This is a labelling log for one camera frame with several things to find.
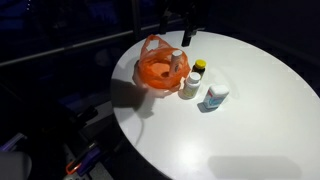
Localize purple handled tool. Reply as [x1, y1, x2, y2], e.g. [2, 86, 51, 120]
[76, 145, 103, 177]

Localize orange handled tool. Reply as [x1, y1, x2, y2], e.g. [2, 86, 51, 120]
[64, 158, 83, 176]

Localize grey roll-on stick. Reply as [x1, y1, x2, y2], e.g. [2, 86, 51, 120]
[170, 49, 184, 75]

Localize dark bottle with yellow cap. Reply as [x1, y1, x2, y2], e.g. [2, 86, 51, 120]
[192, 58, 208, 80]

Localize grey rounded object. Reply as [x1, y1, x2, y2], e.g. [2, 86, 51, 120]
[0, 151, 33, 180]

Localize orange plastic bag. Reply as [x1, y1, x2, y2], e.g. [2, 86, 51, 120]
[132, 33, 192, 98]

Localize metal handrail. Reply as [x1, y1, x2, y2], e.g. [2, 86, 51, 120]
[0, 18, 188, 69]

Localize white bottle with blue label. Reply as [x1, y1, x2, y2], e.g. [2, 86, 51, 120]
[202, 83, 231, 110]

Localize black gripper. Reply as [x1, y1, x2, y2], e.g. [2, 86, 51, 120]
[158, 0, 208, 48]

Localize white pill bottle yellow label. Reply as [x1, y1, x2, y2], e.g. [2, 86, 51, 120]
[182, 71, 202, 100]

